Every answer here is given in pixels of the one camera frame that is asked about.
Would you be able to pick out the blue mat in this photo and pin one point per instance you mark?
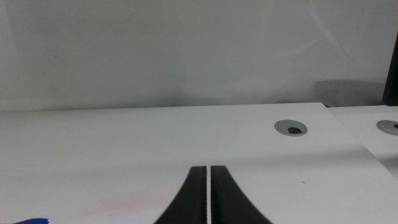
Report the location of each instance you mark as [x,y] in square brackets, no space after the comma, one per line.
[34,221]

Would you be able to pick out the white adjoining desk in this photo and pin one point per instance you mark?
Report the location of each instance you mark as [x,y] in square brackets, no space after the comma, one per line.
[367,130]

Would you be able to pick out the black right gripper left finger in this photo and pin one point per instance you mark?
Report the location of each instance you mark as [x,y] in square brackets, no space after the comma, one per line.
[189,202]

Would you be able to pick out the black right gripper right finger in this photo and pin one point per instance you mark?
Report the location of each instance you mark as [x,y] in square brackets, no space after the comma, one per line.
[227,202]

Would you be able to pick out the black upright panel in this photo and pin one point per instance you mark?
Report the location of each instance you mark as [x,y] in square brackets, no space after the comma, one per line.
[392,81]

